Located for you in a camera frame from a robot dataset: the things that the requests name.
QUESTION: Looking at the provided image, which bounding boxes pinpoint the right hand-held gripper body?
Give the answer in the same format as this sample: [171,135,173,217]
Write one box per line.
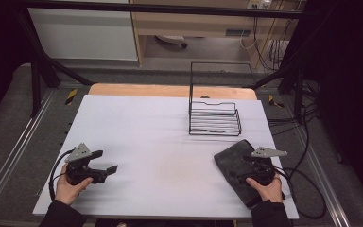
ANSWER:
[243,146,288,187]

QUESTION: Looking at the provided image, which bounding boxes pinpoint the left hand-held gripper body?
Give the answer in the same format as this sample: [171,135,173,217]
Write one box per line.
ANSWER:
[64,142,108,186]

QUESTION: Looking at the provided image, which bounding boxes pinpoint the dark grey cloth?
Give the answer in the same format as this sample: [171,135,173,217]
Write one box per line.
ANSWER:
[213,139,286,210]

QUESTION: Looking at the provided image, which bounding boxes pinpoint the black wire rack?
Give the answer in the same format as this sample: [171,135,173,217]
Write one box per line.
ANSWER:
[187,61,257,137]

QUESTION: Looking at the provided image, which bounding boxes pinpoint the person's right hand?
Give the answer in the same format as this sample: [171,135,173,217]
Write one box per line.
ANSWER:
[245,176,284,203]

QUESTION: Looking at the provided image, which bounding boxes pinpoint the person's left hand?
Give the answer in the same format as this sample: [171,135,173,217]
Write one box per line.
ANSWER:
[54,164,95,206]

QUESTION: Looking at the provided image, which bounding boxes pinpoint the wooden table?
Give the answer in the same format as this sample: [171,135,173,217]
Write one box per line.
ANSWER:
[88,82,258,101]

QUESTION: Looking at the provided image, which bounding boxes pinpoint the black metal stand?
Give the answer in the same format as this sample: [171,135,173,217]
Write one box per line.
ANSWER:
[249,6,316,124]
[13,6,94,118]

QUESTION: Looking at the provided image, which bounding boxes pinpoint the white cabinet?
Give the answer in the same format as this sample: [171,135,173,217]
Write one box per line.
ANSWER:
[27,7,139,61]

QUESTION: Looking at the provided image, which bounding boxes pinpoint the light wooden desk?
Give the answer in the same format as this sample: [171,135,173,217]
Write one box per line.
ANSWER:
[129,0,301,69]

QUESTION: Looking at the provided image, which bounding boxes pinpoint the white power strip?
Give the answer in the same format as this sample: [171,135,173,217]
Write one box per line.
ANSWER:
[247,0,272,10]

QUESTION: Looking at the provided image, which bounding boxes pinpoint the black metal crossbar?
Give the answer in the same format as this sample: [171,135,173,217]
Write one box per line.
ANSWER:
[12,0,305,20]

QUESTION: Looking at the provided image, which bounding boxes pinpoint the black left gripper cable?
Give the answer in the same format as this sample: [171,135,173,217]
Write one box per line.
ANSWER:
[48,148,78,202]

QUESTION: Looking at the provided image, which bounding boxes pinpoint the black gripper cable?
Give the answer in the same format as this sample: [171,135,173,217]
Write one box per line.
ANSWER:
[48,148,78,202]
[273,166,328,220]

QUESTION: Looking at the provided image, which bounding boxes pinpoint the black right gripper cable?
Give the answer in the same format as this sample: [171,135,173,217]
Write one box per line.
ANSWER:
[273,166,328,220]

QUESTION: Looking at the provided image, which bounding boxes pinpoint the black floor cables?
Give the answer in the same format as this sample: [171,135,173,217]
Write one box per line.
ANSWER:
[266,79,322,173]

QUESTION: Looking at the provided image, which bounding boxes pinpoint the aluminium floor rail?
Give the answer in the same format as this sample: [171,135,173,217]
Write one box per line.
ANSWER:
[0,89,57,216]
[295,125,352,227]

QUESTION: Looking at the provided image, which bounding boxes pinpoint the bundle of hanging cables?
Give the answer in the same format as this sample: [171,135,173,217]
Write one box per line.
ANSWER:
[239,12,297,72]

